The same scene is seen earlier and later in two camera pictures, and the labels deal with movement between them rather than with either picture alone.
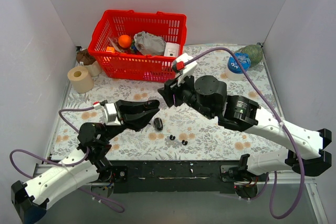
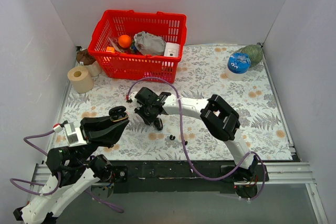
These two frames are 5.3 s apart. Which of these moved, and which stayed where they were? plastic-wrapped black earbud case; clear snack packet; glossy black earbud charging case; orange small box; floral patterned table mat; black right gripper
Moved: black right gripper; glossy black earbud charging case
Stayed: orange small box; plastic-wrapped black earbud case; clear snack packet; floral patterned table mat
